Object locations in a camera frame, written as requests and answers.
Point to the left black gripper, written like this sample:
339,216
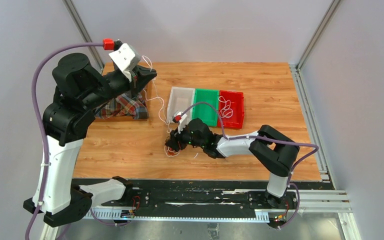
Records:
141,76

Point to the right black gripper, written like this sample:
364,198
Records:
173,143

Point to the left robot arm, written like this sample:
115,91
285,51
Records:
80,90

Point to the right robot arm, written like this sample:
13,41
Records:
275,151

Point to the wooden tray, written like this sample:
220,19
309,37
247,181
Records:
122,116

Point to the plaid flannel shirt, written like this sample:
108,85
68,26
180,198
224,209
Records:
125,106

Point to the white plastic bin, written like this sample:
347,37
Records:
179,100

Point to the green plastic bin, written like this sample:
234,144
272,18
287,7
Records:
204,111

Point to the red plastic bin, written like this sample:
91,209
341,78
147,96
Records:
231,109

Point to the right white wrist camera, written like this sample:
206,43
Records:
181,119

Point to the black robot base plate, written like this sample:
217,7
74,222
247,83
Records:
198,199

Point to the aluminium frame rail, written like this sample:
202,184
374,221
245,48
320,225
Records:
320,214

